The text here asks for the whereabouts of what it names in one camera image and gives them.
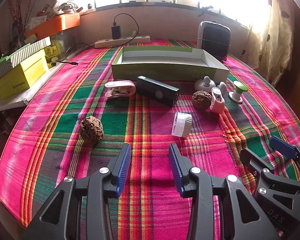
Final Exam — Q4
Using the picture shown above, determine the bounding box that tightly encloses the pink nail clipper holder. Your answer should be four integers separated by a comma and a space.
210, 87, 225, 113

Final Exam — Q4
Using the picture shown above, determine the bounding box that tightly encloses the cream dotted curtain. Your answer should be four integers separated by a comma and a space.
240, 0, 294, 85

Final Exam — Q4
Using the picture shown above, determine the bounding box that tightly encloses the black charger cable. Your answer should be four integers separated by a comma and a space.
114, 13, 140, 40

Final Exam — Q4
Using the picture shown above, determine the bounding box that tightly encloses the grey white striped box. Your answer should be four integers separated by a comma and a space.
0, 36, 52, 85

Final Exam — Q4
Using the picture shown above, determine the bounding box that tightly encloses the white round jar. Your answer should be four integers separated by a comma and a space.
172, 112, 192, 138

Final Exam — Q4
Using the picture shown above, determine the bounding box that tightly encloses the pile of papers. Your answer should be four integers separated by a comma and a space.
31, 0, 84, 22

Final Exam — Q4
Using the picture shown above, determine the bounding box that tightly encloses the black charger adapter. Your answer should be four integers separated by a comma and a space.
111, 25, 121, 40

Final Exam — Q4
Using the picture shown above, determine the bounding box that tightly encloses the yellow green packet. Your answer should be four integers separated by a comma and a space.
45, 39, 65, 63

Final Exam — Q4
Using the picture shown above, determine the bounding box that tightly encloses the pink white folding clip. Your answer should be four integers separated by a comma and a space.
104, 80, 137, 99

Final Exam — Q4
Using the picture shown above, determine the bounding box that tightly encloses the pink green plaid cloth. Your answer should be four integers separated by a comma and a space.
0, 39, 300, 240

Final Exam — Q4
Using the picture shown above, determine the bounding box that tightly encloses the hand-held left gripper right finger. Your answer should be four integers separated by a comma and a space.
168, 143, 282, 240

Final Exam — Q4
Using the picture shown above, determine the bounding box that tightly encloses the green knob white stand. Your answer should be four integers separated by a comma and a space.
228, 81, 249, 105

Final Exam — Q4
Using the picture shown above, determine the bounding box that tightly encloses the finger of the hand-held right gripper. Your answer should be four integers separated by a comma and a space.
240, 148, 300, 198
269, 136, 300, 180

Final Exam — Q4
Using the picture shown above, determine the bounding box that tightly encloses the beige power strip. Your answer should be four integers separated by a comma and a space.
94, 35, 150, 48

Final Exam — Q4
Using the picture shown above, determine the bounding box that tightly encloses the orange storage box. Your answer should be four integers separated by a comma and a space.
26, 13, 80, 40

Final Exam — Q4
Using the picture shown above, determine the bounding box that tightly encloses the black cable with plug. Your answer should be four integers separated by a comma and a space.
57, 43, 95, 65

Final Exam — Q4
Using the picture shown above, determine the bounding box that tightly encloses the white grey panda toy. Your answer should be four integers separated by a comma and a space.
194, 76, 216, 92

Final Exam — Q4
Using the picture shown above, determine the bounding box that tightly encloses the green cardboard box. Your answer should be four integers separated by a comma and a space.
112, 46, 230, 82

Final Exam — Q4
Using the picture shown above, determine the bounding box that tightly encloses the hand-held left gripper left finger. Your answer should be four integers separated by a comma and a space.
20, 144, 133, 240

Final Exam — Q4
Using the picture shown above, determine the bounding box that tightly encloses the yellow-green cardboard box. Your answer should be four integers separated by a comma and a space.
0, 49, 48, 100

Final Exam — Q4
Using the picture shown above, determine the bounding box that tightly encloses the black rectangular device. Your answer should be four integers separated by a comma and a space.
136, 76, 180, 107

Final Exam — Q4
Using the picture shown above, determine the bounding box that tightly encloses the red branch decoration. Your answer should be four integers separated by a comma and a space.
7, 0, 34, 30

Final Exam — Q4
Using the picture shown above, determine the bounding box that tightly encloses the grey black space heater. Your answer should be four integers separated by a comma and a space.
196, 21, 232, 61

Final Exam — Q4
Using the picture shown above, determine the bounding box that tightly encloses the brown wrinkled walnut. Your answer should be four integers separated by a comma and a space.
192, 91, 213, 110
80, 116, 105, 144

